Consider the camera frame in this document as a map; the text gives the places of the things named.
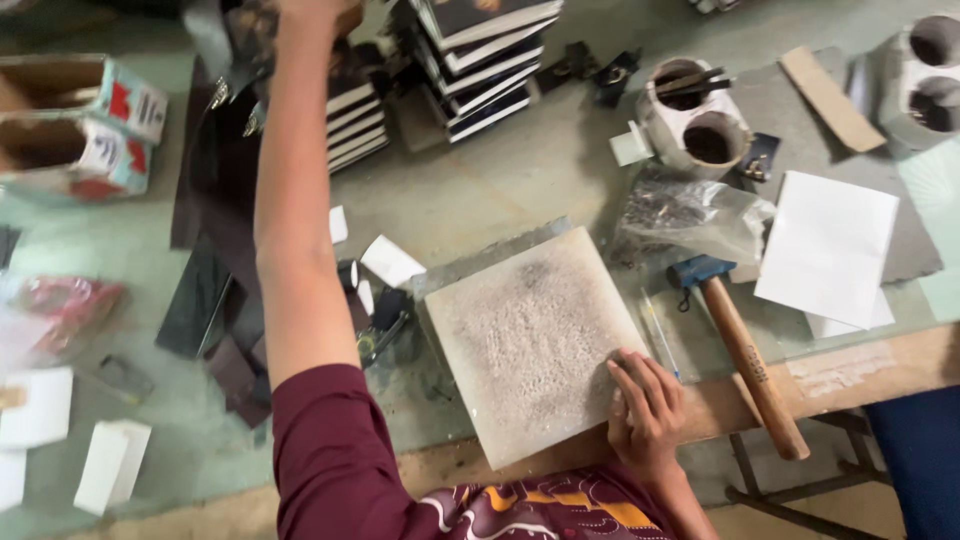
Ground brown cardboard strip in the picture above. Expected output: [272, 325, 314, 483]
[777, 45, 888, 154]

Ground dark brown leather sheet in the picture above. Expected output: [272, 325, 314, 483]
[170, 58, 265, 301]

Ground white folded paper piece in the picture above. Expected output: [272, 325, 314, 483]
[359, 234, 428, 290]

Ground dark card with metal corners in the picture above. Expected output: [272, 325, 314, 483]
[738, 132, 782, 183]

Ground clear plastic pen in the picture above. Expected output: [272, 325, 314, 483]
[639, 286, 682, 381]

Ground small white card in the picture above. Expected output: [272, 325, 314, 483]
[608, 119, 655, 168]

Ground pink plastic bag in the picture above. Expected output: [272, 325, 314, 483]
[0, 273, 127, 363]

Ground person's maroon patterned shirt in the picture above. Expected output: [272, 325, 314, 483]
[270, 363, 676, 540]

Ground large white paper sheet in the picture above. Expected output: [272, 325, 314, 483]
[753, 170, 900, 331]

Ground wooden handled blue hammer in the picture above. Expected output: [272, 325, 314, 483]
[666, 254, 812, 462]

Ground dark cover with metal corners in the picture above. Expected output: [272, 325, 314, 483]
[182, 0, 280, 108]

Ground dark brown leather pieces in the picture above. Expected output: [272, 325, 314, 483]
[204, 333, 274, 430]

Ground short stack of dark books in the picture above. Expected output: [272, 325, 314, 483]
[324, 43, 391, 175]

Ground open teal cardboard box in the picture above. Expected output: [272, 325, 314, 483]
[0, 53, 169, 145]
[0, 115, 153, 204]

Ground person's right hand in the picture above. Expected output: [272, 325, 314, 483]
[603, 348, 688, 481]

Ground white paper block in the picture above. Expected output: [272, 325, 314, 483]
[0, 366, 75, 450]
[0, 449, 28, 513]
[72, 419, 153, 517]

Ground grey board mat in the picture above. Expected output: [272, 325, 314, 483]
[729, 47, 944, 285]

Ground dark metal frame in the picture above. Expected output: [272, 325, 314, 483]
[724, 408, 895, 540]

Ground clear bag of metal parts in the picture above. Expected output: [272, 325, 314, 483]
[610, 176, 778, 269]

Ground white twin hole tool holder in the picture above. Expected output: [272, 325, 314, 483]
[872, 12, 960, 156]
[635, 57, 754, 182]

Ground black metal clip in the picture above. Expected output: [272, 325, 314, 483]
[534, 40, 602, 96]
[591, 48, 644, 108]

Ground black metal punch tools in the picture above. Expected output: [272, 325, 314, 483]
[654, 66, 733, 99]

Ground white square stone slab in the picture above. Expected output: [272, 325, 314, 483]
[423, 226, 654, 472]

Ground black book cover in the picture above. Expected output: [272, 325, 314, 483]
[154, 246, 235, 360]

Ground tall stack of dark books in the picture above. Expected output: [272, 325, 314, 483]
[405, 0, 565, 144]

